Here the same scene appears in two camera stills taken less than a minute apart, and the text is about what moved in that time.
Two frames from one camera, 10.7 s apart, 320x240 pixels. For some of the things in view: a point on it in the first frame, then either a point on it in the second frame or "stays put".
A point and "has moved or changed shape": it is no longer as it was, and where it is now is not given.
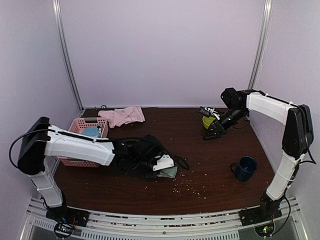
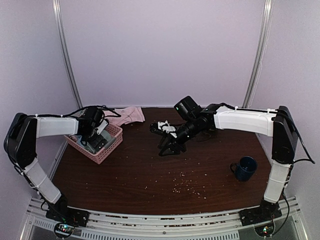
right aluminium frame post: [266, 21] stays put
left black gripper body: [142, 166] → [97, 143]
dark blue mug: [245, 169] stays put
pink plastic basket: [76, 127] has moved or changed shape
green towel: [170, 172] → [107, 136]
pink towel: [123, 115] stays put
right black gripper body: [223, 130] → [175, 144]
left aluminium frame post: [59, 31] stays put
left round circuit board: [63, 229] stays put
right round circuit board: [265, 230] stays put
